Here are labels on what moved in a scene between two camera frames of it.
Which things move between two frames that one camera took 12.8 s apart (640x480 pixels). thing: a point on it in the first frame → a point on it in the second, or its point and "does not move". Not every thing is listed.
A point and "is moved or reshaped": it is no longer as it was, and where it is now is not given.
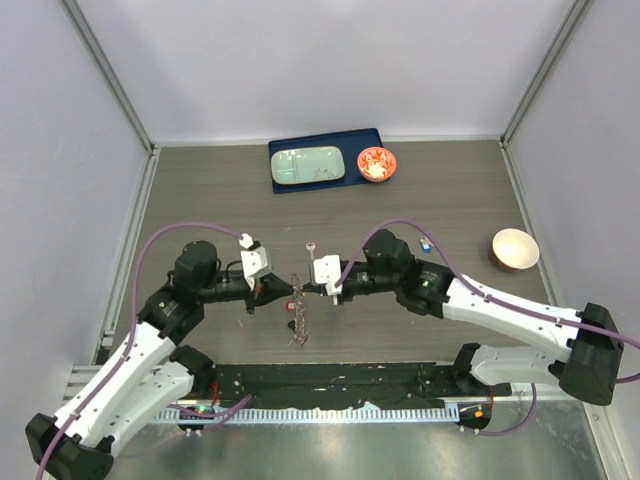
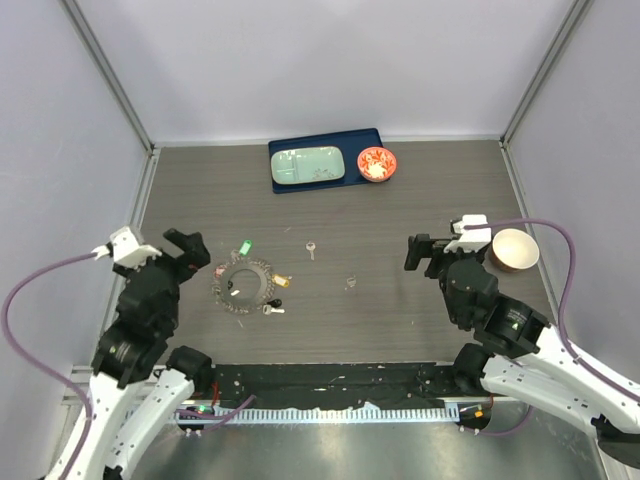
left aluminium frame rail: (132, 235) does not move
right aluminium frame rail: (569, 28) does not move
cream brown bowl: (514, 250) does not move
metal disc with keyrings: (301, 336) is moved or reshaped
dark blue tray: (354, 143) does not move
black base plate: (347, 385) does not move
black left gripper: (266, 288) → (195, 256)
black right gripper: (344, 296) → (417, 246)
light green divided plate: (309, 164) does not move
